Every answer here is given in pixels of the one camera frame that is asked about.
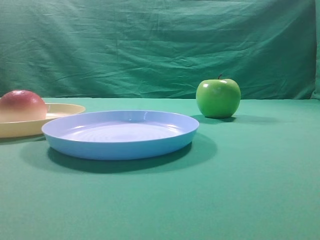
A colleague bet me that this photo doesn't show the yellow bread with red top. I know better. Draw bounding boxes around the yellow bread with red top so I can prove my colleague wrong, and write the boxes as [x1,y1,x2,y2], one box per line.
[0,90,48,123]

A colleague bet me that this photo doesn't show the blue plastic plate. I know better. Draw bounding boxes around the blue plastic plate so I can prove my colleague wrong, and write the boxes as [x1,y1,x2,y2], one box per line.
[42,110,200,161]

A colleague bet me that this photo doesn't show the yellow plastic plate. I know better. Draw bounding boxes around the yellow plastic plate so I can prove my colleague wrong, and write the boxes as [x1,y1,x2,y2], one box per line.
[0,103,86,139]

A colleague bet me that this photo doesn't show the green apple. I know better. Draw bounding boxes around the green apple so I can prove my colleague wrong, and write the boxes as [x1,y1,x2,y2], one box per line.
[195,76,241,119]

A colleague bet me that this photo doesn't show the green backdrop cloth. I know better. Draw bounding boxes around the green backdrop cloth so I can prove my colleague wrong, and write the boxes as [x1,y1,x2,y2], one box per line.
[0,0,320,99]

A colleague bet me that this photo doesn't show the green table cloth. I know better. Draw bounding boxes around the green table cloth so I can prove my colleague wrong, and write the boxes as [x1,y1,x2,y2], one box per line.
[0,98,320,240]

